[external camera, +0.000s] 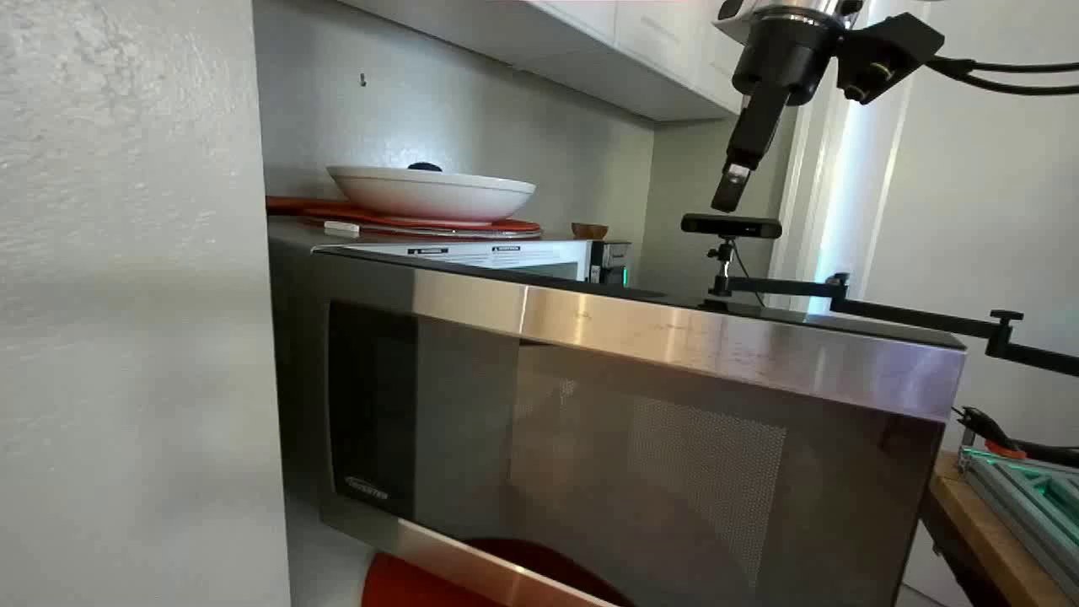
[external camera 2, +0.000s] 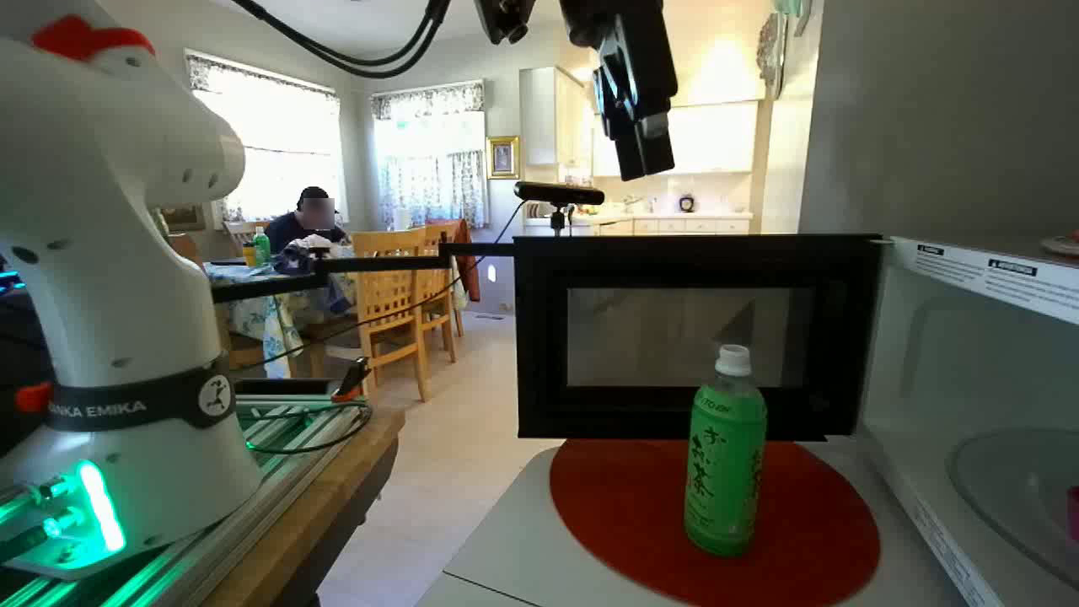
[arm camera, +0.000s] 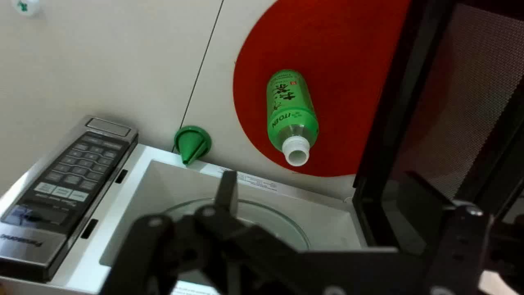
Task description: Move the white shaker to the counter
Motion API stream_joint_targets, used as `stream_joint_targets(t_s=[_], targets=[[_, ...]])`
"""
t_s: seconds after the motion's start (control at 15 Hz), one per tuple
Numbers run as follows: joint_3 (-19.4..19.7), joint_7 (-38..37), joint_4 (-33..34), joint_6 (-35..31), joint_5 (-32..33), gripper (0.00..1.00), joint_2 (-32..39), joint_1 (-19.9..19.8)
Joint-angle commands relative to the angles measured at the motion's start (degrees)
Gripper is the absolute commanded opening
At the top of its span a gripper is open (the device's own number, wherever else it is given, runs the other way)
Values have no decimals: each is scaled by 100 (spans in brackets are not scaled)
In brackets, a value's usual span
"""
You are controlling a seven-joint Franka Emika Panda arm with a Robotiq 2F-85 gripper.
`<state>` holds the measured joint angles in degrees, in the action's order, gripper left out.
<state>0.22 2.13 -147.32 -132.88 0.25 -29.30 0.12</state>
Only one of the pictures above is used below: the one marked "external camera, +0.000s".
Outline white shallow bowl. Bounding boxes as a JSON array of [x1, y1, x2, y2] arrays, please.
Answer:
[[325, 162, 541, 227]]

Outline white microwave body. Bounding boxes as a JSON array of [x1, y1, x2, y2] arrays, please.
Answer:
[[265, 216, 600, 282]]

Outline white overhead cabinet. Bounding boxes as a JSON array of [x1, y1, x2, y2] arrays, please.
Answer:
[[333, 0, 747, 125]]

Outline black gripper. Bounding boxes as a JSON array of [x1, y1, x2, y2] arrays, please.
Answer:
[[708, 0, 870, 216]]

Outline black bar camera on stand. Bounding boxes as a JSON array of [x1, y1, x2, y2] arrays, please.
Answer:
[[679, 208, 786, 308]]

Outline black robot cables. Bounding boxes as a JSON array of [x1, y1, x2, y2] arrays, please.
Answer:
[[924, 51, 1079, 100]]

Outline red black cable clip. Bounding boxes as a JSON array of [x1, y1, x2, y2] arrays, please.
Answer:
[[951, 403, 1079, 472]]

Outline red flat plate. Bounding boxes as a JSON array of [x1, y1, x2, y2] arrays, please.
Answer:
[[265, 191, 545, 246]]

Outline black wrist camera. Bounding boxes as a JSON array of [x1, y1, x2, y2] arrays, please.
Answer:
[[833, 11, 946, 108]]

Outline aluminium rail base plate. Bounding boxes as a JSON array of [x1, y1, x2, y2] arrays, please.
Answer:
[[955, 440, 1079, 591]]

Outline red round mat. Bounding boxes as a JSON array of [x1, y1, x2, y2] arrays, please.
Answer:
[[359, 535, 634, 607]]

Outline wooden work table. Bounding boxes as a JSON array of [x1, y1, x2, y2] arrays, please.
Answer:
[[918, 449, 1079, 607]]

